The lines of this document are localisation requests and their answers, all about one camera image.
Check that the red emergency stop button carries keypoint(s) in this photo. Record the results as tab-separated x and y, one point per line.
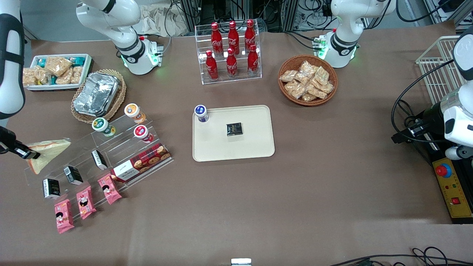
443	170

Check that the triangular sandwich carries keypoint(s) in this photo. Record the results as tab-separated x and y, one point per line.
50	149

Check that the aluminium frame rack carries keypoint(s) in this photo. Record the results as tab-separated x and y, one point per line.
281	14

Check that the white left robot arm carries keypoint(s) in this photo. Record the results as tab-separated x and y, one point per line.
347	22

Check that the pink snack packet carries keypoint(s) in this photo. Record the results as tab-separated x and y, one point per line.
109	189
85	202
64	216

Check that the yellow black control box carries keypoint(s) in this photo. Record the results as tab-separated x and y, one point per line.
452	192

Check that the brown table cover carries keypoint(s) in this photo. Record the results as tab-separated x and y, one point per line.
295	203

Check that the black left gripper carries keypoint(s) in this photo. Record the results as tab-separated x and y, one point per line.
431	117

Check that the small silver white device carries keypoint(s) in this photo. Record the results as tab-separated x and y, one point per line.
241	262

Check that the small black foil packet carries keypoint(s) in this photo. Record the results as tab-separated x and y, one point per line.
234	129

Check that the crumpled beige paper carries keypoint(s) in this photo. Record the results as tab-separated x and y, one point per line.
162	20

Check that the clear acrylic stepped shelf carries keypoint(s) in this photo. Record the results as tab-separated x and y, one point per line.
122	147

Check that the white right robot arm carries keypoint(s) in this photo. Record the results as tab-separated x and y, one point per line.
11	92

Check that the white rectangular snack bin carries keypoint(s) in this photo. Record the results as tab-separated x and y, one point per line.
87	68

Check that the clear wrapped rice cracker packet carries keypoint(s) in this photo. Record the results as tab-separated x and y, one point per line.
317	92
30	77
309	97
64	77
294	89
308	68
42	75
58	65
76	75
322	75
288	75
327	88

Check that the red lid cup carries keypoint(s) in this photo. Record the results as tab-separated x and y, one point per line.
141	132

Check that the small black box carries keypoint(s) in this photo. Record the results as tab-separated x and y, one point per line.
51	188
73	175
99	159

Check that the teal snack packet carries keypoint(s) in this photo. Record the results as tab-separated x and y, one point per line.
41	62
78	60

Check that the flat oval wicker basket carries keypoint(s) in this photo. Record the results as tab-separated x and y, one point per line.
120	98

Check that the orange lid cup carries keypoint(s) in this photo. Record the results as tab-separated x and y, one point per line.
132	110

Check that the red plaid cookie box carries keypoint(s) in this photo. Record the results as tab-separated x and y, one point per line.
142	162

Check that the blue lid yogurt cup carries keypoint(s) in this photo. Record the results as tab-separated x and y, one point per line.
201	111

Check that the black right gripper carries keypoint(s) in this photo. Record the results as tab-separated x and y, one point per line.
7	140

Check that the green lid cup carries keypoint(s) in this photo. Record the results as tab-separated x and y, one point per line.
100	125

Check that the beige plastic tray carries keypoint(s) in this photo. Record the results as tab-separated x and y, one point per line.
251	147

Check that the stacked aluminium foil containers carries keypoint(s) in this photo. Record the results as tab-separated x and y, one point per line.
96	94

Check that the red cola bottle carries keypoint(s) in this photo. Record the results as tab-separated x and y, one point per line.
211	68
231	65
216	38
252	62
233	37
250	35

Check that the round brown wicker basket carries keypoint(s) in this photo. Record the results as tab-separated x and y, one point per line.
292	62

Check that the clear acrylic bottle rack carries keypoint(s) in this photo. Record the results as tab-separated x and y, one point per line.
240	79

